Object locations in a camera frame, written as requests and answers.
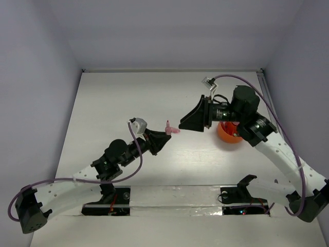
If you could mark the pink translucent pen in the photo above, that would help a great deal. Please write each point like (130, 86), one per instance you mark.
(171, 130)

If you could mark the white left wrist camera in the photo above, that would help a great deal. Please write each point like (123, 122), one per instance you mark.
(137, 126)

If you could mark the orange round divided container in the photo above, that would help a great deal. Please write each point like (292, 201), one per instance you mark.
(227, 132)

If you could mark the aluminium table edge rail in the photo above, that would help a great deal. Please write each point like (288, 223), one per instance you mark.
(266, 95)

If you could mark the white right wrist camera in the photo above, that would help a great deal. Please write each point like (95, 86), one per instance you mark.
(210, 85)

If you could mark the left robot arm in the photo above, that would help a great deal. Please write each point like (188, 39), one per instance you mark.
(37, 203)

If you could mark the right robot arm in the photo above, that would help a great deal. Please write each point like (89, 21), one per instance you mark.
(306, 194)

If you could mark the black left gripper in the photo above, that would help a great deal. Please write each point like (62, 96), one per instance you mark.
(154, 141)

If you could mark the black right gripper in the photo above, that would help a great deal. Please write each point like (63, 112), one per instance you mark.
(201, 116)

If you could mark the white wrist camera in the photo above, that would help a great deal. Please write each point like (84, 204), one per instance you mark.
(137, 126)
(210, 85)

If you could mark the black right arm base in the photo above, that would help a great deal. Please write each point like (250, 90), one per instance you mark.
(239, 194)

